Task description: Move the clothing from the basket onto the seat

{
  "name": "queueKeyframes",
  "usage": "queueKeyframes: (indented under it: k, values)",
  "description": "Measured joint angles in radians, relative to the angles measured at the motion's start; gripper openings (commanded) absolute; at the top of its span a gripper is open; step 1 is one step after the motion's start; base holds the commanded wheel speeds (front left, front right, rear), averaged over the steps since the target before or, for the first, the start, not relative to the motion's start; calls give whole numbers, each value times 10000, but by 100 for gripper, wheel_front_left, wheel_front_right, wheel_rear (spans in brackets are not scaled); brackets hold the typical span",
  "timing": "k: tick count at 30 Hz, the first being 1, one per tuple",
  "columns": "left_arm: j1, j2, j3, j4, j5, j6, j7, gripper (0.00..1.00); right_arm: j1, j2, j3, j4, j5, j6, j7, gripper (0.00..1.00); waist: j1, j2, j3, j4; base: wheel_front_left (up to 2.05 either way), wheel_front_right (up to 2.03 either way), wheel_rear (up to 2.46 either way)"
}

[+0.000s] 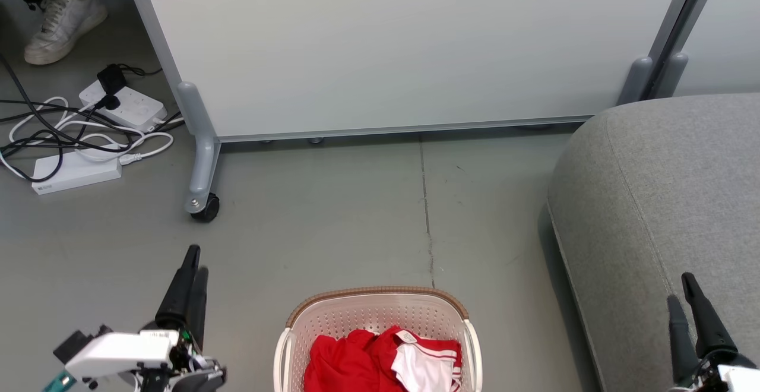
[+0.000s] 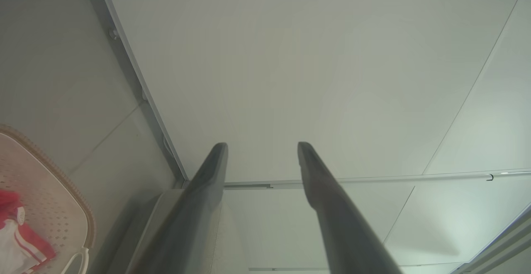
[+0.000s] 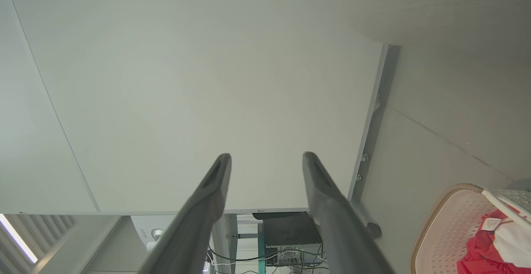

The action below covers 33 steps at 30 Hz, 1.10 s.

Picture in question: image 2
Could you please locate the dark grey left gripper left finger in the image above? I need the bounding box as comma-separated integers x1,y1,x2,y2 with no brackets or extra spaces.
132,142,229,274

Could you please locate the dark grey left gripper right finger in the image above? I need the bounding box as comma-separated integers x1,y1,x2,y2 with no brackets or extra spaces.
297,142,404,274

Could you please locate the red and white garment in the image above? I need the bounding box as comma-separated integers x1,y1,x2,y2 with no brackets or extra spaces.
0,189,57,274

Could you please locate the beige perforated laundry basket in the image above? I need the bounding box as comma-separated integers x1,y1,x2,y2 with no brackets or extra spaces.
0,124,96,274

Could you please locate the grey metal frame rail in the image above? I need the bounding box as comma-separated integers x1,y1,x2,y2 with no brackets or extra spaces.
223,168,531,190
92,0,190,184

